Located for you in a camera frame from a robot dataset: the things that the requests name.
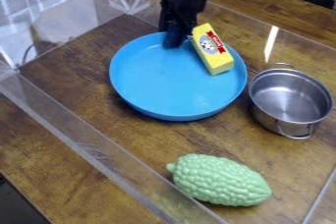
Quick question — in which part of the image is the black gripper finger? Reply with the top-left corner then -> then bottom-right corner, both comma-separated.
162,20 -> 198,48
159,0 -> 174,31

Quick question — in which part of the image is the yellow butter brick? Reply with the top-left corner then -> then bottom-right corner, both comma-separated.
192,23 -> 234,75

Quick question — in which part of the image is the blue round tray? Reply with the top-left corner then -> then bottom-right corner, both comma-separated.
110,32 -> 247,121

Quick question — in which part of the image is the stainless steel pot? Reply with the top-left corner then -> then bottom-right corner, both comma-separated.
248,64 -> 334,140

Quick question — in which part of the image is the green bitter gourd toy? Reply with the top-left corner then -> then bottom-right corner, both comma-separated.
167,153 -> 272,206

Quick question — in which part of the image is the clear acrylic enclosure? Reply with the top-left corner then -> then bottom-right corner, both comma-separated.
0,0 -> 336,224

